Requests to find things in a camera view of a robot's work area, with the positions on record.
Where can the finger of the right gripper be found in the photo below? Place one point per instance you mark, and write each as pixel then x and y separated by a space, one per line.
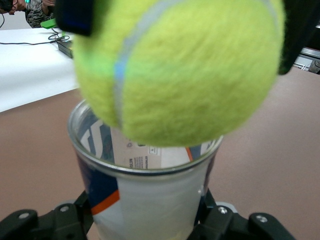
pixel 75 17
pixel 297 37

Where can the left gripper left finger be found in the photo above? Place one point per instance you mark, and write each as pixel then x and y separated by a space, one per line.
pixel 57 222

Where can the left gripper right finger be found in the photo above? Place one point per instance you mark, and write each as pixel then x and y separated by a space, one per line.
pixel 250 227

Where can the clear tennis ball can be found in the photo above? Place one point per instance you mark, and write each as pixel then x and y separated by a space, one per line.
pixel 155 200

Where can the yellow tennis ball black print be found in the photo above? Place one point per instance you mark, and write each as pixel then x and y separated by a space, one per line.
pixel 187 75

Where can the green flat object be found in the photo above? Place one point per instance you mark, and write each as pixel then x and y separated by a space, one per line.
pixel 48 23

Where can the small black box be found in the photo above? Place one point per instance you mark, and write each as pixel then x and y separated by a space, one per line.
pixel 65 48

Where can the person in camouflage jacket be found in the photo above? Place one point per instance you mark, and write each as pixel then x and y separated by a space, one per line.
pixel 37 12

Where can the person holding black device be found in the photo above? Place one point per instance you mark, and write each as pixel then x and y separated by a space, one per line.
pixel 10 5

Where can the white side table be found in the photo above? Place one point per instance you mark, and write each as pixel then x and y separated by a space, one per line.
pixel 25 75

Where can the brown table mat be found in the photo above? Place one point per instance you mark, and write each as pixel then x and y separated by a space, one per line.
pixel 287 150

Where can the aluminium rail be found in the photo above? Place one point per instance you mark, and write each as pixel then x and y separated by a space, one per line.
pixel 308 53

